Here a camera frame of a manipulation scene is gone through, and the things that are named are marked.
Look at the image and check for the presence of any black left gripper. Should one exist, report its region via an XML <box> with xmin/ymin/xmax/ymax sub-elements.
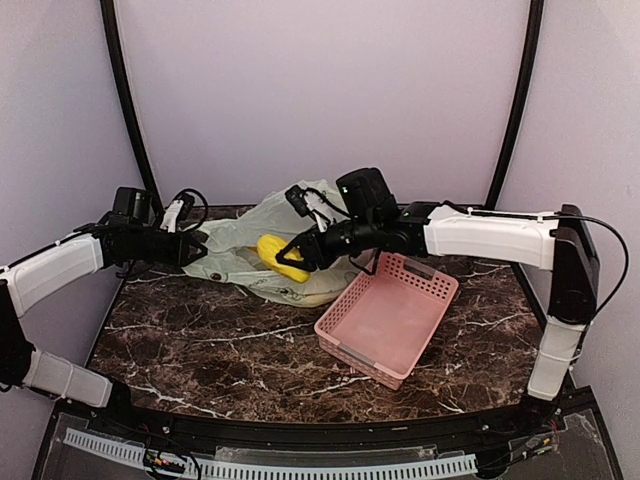
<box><xmin>131</xmin><ymin>227</ymin><xmax>208</xmax><ymax>267</ymax></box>

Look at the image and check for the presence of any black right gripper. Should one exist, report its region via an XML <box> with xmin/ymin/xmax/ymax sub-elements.
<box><xmin>276</xmin><ymin>212</ymin><xmax>378</xmax><ymax>271</ymax></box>

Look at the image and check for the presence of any yellow corn cob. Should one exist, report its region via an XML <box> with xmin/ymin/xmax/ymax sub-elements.
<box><xmin>256</xmin><ymin>234</ymin><xmax>311</xmax><ymax>283</ymax></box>

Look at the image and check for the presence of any light green plastic bag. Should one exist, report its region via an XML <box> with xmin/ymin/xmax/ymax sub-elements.
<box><xmin>184</xmin><ymin>190</ymin><xmax>359</xmax><ymax>308</ymax></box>

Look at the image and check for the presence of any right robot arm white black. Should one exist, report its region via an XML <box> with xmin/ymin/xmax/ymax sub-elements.
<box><xmin>275</xmin><ymin>167</ymin><xmax>599</xmax><ymax>434</ymax></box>

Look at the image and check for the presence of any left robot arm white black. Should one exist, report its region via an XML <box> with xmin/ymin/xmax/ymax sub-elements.
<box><xmin>1</xmin><ymin>187</ymin><xmax>207</xmax><ymax>436</ymax></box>

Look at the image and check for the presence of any pink perforated plastic basket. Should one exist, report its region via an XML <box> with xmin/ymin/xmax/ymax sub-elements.
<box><xmin>314</xmin><ymin>253</ymin><xmax>459</xmax><ymax>390</ymax></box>

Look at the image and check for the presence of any clear acrylic front panel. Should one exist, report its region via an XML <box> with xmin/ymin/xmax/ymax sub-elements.
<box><xmin>33</xmin><ymin>396</ymin><xmax>620</xmax><ymax>479</ymax></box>

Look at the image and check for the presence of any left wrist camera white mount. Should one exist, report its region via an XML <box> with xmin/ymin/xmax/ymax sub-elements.
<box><xmin>160</xmin><ymin>193</ymin><xmax>195</xmax><ymax>233</ymax></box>

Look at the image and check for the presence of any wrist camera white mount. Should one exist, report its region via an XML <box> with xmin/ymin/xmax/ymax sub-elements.
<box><xmin>160</xmin><ymin>193</ymin><xmax>195</xmax><ymax>233</ymax></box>
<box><xmin>285</xmin><ymin>185</ymin><xmax>337</xmax><ymax>232</ymax></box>

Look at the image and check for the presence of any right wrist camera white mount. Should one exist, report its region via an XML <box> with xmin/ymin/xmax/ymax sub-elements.
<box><xmin>285</xmin><ymin>185</ymin><xmax>337</xmax><ymax>232</ymax></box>

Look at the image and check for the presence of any black rear left frame post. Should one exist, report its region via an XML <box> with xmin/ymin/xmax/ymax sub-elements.
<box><xmin>99</xmin><ymin>0</ymin><xmax>162</xmax><ymax>213</ymax></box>

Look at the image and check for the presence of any black frame post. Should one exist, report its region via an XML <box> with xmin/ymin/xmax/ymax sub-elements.
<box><xmin>99</xmin><ymin>0</ymin><xmax>162</xmax><ymax>213</ymax></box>
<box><xmin>484</xmin><ymin>0</ymin><xmax>545</xmax><ymax>210</ymax></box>

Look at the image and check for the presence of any black front curved rail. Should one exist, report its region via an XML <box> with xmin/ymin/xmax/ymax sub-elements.
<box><xmin>54</xmin><ymin>389</ymin><xmax>596</xmax><ymax>456</ymax></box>

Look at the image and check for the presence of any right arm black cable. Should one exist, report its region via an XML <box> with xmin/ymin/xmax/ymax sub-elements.
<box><xmin>549</xmin><ymin>213</ymin><xmax>631</xmax><ymax>321</ymax></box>

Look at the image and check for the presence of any white slotted cable duct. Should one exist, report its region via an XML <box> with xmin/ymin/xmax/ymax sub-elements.
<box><xmin>63</xmin><ymin>428</ymin><xmax>478</xmax><ymax>479</ymax></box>

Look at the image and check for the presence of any black rear right frame post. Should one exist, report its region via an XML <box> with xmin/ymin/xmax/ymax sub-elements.
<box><xmin>484</xmin><ymin>0</ymin><xmax>545</xmax><ymax>210</ymax></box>

